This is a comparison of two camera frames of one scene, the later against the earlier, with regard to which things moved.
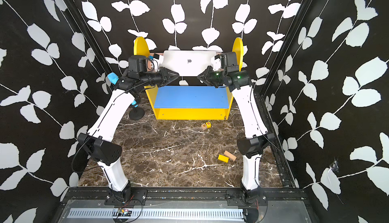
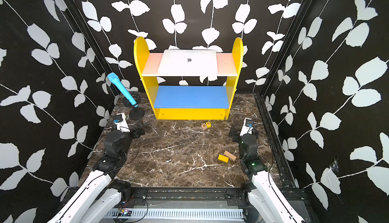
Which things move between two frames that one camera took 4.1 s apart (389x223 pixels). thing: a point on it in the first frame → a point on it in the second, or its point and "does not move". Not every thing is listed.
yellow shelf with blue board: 191,102 does not move
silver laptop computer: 188,63 does not move
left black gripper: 165,79 → 137,134
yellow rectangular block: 223,158 does not move
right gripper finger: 206,76 → 235,134
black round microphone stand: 136,113 does not move
